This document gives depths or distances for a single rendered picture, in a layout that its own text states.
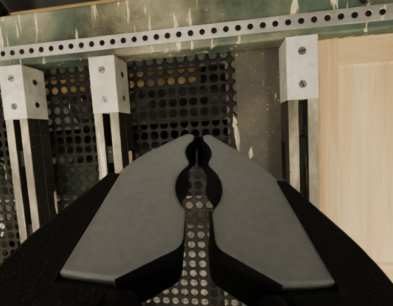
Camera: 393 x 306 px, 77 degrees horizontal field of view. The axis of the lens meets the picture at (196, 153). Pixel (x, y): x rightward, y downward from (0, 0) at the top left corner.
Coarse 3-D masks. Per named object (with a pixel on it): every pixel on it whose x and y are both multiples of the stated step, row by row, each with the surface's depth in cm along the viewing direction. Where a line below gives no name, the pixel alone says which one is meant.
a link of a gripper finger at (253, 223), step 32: (224, 160) 10; (224, 192) 8; (256, 192) 8; (224, 224) 7; (256, 224) 7; (288, 224) 7; (224, 256) 6; (256, 256) 6; (288, 256) 6; (224, 288) 7; (256, 288) 6; (288, 288) 6; (320, 288) 6
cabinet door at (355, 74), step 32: (320, 64) 54; (352, 64) 53; (384, 64) 52; (320, 96) 54; (352, 96) 54; (384, 96) 53; (320, 128) 55; (352, 128) 54; (384, 128) 54; (320, 160) 56; (352, 160) 55; (384, 160) 54; (320, 192) 56; (352, 192) 56; (384, 192) 55; (352, 224) 56; (384, 224) 55; (384, 256) 56
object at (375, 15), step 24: (216, 24) 52; (240, 24) 52; (264, 24) 51; (288, 24) 50; (312, 24) 50; (336, 24) 49; (0, 48) 59; (24, 48) 58; (48, 48) 57; (72, 48) 57; (96, 48) 56; (120, 48) 56
